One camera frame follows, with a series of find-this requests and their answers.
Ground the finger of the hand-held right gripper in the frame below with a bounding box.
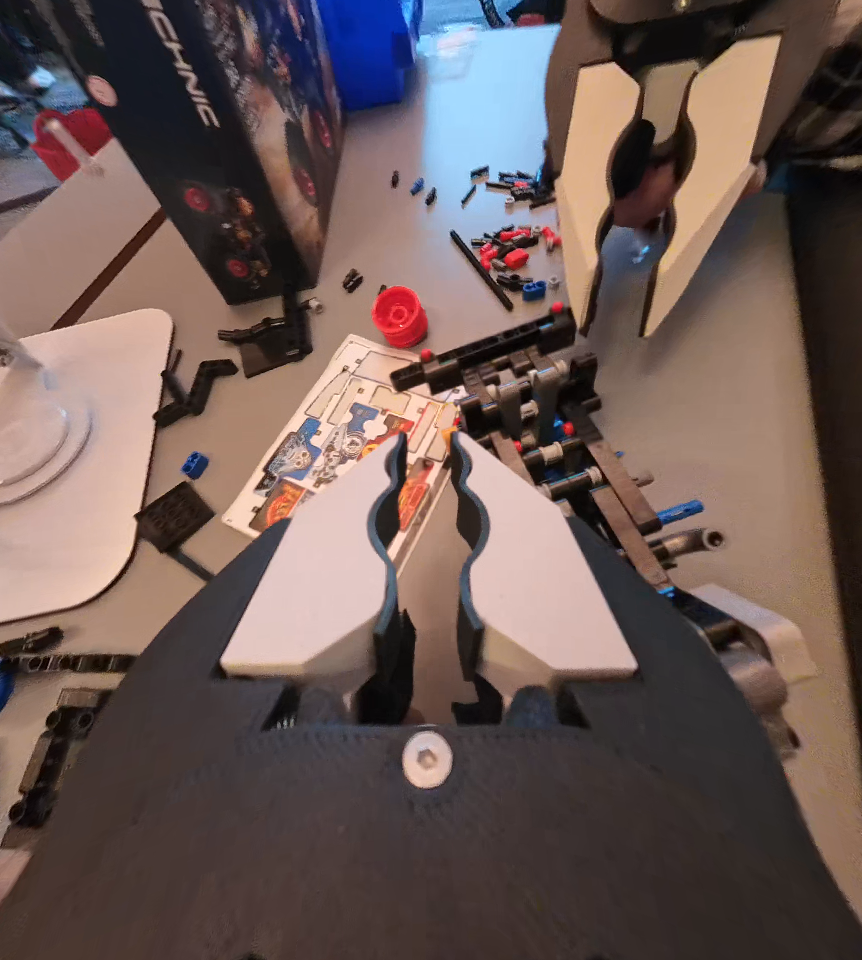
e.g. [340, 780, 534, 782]
[638, 31, 784, 340]
[553, 61, 660, 337]

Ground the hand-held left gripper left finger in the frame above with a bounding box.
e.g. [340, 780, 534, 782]
[219, 432, 418, 726]

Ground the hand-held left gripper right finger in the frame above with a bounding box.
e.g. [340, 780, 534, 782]
[449, 432, 639, 706]

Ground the partly built toy truck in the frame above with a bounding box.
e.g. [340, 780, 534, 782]
[389, 303, 816, 751]

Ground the black axle pin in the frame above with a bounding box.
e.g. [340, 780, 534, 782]
[153, 358, 240, 430]

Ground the grey desk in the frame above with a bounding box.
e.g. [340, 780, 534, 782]
[0, 26, 862, 960]

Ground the person's right hand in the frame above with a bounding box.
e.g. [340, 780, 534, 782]
[617, 153, 678, 228]

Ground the pile of small toy pins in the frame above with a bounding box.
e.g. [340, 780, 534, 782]
[468, 163, 568, 303]

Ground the black studded plate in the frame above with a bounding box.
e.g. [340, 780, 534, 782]
[135, 481, 216, 554]

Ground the colourful sticker sheet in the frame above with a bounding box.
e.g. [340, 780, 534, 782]
[222, 333, 463, 565]

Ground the blue plastic bin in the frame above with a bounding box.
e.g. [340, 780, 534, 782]
[317, 0, 420, 114]

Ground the red wheel rim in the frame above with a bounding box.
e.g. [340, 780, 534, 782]
[372, 285, 430, 350]

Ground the long black holed beam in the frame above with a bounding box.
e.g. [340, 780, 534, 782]
[0, 652, 135, 674]

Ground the thick black holed beam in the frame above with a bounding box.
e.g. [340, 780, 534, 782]
[279, 288, 314, 360]

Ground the book stand with white base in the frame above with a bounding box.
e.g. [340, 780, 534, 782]
[0, 255, 177, 636]

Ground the black toy set box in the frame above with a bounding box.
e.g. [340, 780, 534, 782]
[48, 0, 345, 307]

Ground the red bag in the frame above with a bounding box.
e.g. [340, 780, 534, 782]
[29, 107, 113, 183]

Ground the black frame piece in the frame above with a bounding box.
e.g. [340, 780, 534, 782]
[9, 686, 113, 828]

